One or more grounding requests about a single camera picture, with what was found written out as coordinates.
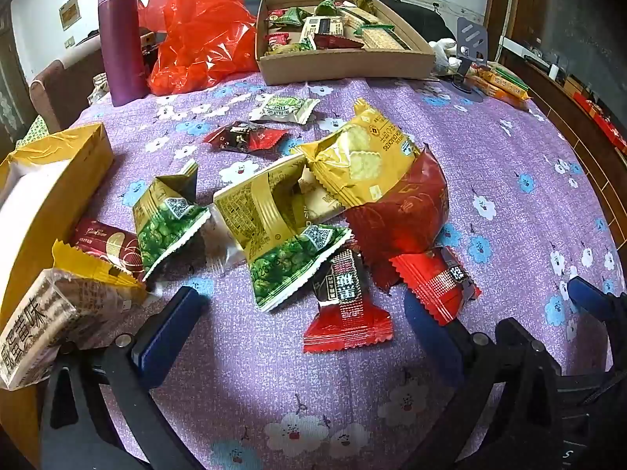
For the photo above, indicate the grey phone stand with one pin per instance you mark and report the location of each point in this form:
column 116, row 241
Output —
column 472, row 41

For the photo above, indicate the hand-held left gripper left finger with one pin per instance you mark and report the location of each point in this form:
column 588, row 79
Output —
column 161, row 333

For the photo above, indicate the red black silver packet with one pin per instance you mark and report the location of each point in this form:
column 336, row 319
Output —
column 348, row 323

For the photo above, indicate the white plastic device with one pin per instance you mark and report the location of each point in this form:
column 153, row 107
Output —
column 519, row 51

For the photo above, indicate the yellow cracker packet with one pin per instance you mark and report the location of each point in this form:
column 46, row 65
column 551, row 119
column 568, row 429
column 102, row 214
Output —
column 357, row 156

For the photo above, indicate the purple floral tablecloth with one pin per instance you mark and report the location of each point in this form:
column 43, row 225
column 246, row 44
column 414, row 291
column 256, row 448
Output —
column 490, row 166

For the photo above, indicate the purple thermos bottle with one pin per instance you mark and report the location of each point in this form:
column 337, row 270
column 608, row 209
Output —
column 122, row 49

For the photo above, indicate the white snack wrapper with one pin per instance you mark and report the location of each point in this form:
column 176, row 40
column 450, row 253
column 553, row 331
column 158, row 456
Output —
column 220, row 249

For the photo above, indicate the large red snack packet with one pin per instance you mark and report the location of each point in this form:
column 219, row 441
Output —
column 406, row 220

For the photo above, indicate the white green snack packet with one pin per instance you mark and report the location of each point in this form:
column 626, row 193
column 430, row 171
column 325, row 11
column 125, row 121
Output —
column 284, row 107

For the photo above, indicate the yellow box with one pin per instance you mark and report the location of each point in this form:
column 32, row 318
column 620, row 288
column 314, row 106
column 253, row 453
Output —
column 73, row 176

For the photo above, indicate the gold green pea packet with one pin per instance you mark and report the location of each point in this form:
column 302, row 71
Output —
column 264, row 215
column 166, row 225

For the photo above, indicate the brown cardboard box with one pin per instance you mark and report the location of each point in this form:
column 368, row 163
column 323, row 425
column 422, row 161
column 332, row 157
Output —
column 343, row 66

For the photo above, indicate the row of red packets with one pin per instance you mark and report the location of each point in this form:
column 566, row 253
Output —
column 602, row 120

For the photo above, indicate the beige snack packet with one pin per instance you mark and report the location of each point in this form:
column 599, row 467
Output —
column 321, row 203

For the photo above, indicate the yellow wall sign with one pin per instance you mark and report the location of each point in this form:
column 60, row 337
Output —
column 69, row 12

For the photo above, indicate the beige patterned bag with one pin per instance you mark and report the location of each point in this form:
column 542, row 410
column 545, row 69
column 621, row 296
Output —
column 100, row 89

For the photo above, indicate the brown sofa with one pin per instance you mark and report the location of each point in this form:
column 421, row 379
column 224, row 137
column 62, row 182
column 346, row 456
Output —
column 59, row 93

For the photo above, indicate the pile of assorted snack packets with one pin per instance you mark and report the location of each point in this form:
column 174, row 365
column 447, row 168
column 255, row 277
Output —
column 338, row 29

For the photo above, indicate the dark red candy packet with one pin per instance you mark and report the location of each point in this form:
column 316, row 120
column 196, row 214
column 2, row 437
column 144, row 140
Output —
column 240, row 136

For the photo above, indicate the white crumpled tissue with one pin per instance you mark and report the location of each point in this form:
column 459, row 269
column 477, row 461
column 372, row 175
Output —
column 445, row 49

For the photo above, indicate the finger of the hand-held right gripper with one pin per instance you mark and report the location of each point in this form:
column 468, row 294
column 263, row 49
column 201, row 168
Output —
column 590, row 298

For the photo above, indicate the stack of orange packets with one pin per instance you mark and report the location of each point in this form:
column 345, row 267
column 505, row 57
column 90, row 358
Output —
column 499, row 85

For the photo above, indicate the red packet with black end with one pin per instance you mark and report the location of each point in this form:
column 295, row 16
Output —
column 431, row 279

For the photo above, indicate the brown jar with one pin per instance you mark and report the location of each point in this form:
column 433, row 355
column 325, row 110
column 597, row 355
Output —
column 149, row 46

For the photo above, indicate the wall socket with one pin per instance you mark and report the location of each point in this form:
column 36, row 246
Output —
column 69, row 42

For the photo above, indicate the yellow beige pastry packet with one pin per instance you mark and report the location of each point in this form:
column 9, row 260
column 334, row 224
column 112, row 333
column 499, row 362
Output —
column 44, row 313

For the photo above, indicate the dark red chocolate packet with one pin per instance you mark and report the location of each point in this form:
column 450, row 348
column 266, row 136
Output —
column 105, row 247

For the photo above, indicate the red plastic bag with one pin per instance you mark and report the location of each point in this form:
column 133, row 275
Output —
column 205, row 39

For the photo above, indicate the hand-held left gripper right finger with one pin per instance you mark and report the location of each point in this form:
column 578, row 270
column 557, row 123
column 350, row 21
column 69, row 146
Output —
column 431, row 338

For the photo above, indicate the green patterned cloth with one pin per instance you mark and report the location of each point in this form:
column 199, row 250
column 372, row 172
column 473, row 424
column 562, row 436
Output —
column 36, row 132

